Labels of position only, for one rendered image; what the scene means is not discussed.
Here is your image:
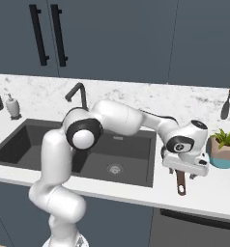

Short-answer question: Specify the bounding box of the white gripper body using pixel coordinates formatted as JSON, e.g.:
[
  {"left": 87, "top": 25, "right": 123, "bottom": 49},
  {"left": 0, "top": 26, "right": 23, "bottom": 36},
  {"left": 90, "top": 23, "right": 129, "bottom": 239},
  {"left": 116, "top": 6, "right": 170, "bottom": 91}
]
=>
[{"left": 161, "top": 152, "right": 210, "bottom": 178}]

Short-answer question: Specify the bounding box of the dark grey sink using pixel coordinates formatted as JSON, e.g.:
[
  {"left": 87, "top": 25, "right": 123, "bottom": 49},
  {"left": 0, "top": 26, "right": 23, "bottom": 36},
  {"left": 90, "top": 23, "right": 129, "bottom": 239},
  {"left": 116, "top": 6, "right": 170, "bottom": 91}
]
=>
[{"left": 0, "top": 118, "right": 158, "bottom": 188}]

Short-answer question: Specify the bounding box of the green plant in pot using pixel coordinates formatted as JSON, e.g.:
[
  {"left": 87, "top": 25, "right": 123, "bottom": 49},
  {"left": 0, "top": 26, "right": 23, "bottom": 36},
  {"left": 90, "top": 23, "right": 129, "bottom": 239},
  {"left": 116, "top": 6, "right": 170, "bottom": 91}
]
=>
[{"left": 206, "top": 127, "right": 230, "bottom": 170}]

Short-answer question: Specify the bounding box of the grey dishwasher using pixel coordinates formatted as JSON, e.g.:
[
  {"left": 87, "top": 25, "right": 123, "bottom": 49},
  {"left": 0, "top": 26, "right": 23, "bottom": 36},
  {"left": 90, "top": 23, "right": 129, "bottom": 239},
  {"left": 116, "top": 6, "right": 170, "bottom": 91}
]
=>
[{"left": 148, "top": 207, "right": 230, "bottom": 247}]

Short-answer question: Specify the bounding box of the hanging dark spoon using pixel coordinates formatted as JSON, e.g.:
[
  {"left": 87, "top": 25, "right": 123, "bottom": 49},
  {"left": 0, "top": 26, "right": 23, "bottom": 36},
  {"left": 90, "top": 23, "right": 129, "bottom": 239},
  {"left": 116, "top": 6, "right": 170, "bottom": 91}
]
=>
[{"left": 219, "top": 88, "right": 230, "bottom": 121}]

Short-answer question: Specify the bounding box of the dark blue lower cupboard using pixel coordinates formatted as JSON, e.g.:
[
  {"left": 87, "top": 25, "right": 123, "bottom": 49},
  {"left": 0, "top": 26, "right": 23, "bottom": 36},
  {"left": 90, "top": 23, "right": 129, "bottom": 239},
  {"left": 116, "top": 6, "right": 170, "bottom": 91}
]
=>
[{"left": 0, "top": 178, "right": 155, "bottom": 247}]

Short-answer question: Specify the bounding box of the black tap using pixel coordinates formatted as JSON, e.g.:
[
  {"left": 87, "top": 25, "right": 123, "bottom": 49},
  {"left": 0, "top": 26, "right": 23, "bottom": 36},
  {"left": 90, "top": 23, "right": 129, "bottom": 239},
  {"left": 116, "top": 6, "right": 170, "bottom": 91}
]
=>
[{"left": 64, "top": 82, "right": 90, "bottom": 112}]

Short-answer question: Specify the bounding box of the dark blue cupboard door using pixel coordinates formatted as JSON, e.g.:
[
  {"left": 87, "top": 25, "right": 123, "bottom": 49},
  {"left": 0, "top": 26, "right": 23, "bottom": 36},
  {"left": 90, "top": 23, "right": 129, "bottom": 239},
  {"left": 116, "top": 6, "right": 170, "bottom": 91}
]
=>
[
  {"left": 167, "top": 0, "right": 230, "bottom": 89},
  {"left": 46, "top": 0, "right": 180, "bottom": 85},
  {"left": 0, "top": 0, "right": 61, "bottom": 78}
]

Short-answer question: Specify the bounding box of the white soap dispenser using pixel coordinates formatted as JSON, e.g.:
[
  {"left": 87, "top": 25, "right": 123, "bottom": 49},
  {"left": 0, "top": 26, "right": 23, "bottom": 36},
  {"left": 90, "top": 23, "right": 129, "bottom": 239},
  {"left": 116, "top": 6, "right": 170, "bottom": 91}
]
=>
[{"left": 5, "top": 93, "right": 22, "bottom": 121}]

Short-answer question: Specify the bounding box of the black dishwasher handle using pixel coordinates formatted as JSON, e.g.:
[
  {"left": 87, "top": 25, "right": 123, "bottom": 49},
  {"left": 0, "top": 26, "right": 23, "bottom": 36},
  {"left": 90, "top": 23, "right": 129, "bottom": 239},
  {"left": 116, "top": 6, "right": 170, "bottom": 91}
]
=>
[{"left": 159, "top": 208, "right": 230, "bottom": 232}]

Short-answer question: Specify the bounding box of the black cupboard handle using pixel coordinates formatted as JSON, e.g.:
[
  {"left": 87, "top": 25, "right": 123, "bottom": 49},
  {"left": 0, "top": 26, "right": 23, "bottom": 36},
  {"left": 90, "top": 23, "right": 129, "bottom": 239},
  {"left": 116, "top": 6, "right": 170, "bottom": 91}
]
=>
[
  {"left": 49, "top": 4, "right": 70, "bottom": 68},
  {"left": 28, "top": 4, "right": 50, "bottom": 67}
]

